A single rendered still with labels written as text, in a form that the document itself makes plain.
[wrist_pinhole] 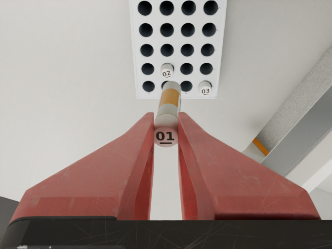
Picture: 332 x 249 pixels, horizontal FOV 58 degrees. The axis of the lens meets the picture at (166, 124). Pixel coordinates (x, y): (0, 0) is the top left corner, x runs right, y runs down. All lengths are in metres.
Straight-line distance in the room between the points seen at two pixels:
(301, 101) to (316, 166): 1.09
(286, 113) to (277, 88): 1.00
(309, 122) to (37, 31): 0.28
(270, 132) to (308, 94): 0.22
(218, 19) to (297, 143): 0.13
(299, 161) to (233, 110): 0.12
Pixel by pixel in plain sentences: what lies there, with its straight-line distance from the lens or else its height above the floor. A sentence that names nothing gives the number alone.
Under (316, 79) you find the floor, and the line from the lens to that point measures 1.32.
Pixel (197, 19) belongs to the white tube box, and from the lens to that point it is 0.28.
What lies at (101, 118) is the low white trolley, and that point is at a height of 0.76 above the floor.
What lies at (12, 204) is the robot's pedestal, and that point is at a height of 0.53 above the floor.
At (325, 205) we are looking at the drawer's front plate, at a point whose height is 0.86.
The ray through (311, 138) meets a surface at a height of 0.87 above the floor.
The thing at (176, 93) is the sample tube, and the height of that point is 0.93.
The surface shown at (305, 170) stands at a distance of 0.28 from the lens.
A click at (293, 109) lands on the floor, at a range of 1.36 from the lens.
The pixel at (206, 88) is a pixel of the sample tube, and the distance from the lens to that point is 0.30.
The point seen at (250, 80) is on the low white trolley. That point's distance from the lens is 0.36.
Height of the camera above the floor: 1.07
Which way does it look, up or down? 55 degrees down
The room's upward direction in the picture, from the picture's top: 179 degrees counter-clockwise
